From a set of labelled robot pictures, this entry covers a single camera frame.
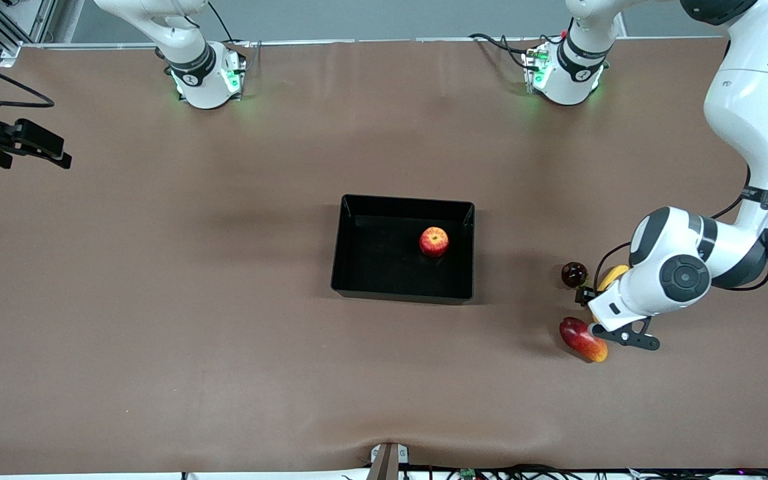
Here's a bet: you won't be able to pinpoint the yellow banana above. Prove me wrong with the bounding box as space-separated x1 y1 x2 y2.
596 265 630 294

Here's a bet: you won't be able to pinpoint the red apple with yellow patch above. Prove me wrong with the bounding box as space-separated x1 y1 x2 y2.
419 227 450 258

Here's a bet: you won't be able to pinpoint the black plastic box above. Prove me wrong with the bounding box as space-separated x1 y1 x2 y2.
331 194 476 305

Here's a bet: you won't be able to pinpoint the red yellow mango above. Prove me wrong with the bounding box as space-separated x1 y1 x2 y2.
559 317 609 363

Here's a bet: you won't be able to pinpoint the brown table cover mat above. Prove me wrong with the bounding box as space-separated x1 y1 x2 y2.
0 37 768 475

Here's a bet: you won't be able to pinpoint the metal table clamp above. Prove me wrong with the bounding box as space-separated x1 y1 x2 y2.
369 442 410 480

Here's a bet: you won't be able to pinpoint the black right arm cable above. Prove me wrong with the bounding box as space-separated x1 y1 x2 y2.
0 52 55 109

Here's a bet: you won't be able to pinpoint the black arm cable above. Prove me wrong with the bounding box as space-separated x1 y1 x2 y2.
594 241 633 289
0 52 55 109

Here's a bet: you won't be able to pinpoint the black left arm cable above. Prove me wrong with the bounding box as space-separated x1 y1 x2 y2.
594 241 633 289

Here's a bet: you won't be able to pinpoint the aluminium frame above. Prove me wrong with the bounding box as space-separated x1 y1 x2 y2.
0 0 58 67

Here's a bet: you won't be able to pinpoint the black right base cable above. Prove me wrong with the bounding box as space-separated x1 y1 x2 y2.
207 0 251 47

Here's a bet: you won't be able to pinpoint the black left base cables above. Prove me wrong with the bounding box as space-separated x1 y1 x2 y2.
469 32 541 67

